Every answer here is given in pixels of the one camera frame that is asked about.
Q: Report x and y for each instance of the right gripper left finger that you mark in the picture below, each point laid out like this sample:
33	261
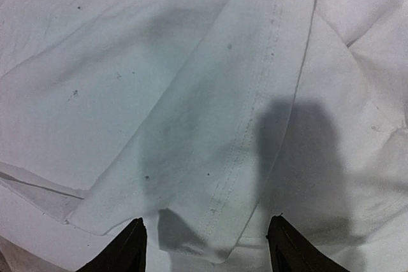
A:
125	253

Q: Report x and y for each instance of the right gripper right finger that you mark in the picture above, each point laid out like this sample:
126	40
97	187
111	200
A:
291	251

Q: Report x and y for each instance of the white t-shirt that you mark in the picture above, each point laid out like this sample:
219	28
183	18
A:
205	118

